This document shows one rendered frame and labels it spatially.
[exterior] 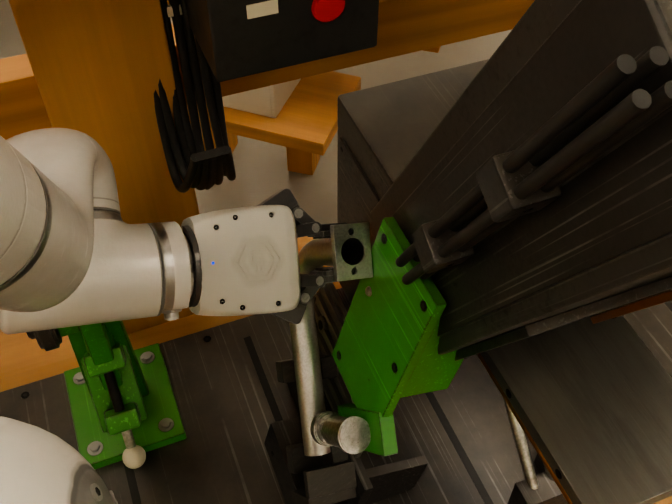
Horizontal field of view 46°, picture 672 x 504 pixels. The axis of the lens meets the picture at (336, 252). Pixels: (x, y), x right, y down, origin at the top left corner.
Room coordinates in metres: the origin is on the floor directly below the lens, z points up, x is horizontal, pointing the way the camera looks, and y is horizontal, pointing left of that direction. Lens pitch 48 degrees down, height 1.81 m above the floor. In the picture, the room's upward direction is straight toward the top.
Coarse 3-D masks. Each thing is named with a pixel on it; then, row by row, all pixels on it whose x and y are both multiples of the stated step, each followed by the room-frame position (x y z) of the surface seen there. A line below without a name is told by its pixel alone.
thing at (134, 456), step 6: (126, 432) 0.46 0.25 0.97; (126, 438) 0.46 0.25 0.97; (132, 438) 0.46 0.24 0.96; (126, 444) 0.45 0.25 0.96; (132, 444) 0.45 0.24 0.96; (126, 450) 0.45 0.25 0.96; (132, 450) 0.45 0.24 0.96; (138, 450) 0.45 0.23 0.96; (144, 450) 0.45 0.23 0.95; (126, 456) 0.44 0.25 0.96; (132, 456) 0.44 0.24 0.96; (138, 456) 0.44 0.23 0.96; (144, 456) 0.44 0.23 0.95; (126, 462) 0.43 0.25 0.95; (132, 462) 0.43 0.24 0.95; (138, 462) 0.44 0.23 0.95; (132, 468) 0.43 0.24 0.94
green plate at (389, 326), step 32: (384, 224) 0.52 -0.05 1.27; (384, 256) 0.50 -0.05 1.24; (384, 288) 0.48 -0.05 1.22; (416, 288) 0.45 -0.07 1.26; (352, 320) 0.50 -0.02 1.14; (384, 320) 0.46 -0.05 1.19; (416, 320) 0.43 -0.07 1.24; (352, 352) 0.48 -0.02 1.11; (384, 352) 0.44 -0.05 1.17; (416, 352) 0.41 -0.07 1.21; (352, 384) 0.46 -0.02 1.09; (384, 384) 0.42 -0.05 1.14; (416, 384) 0.43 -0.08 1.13; (448, 384) 0.44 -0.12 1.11; (384, 416) 0.40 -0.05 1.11
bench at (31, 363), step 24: (336, 288) 0.76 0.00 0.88; (0, 336) 0.67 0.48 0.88; (24, 336) 0.67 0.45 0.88; (144, 336) 0.67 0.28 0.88; (168, 336) 0.67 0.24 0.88; (0, 360) 0.63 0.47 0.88; (24, 360) 0.63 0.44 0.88; (48, 360) 0.63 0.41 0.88; (72, 360) 0.63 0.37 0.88; (0, 384) 0.59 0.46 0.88; (24, 384) 0.59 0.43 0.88
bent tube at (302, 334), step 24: (312, 240) 0.57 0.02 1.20; (336, 240) 0.52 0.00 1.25; (360, 240) 0.52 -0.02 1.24; (312, 264) 0.55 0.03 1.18; (336, 264) 0.50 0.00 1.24; (360, 264) 0.51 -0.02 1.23; (312, 312) 0.54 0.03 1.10; (312, 336) 0.52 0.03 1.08; (312, 360) 0.50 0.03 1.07; (312, 384) 0.48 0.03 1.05; (312, 408) 0.46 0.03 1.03
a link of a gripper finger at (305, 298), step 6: (318, 270) 0.51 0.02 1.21; (324, 270) 0.50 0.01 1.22; (330, 270) 0.50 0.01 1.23; (354, 270) 0.51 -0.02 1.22; (324, 276) 0.50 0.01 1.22; (330, 276) 0.50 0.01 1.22; (306, 288) 0.48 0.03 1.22; (312, 288) 0.49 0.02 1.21; (318, 288) 0.49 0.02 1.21; (306, 294) 0.48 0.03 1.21; (312, 294) 0.48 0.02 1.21; (300, 300) 0.47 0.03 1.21; (306, 300) 0.47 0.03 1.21
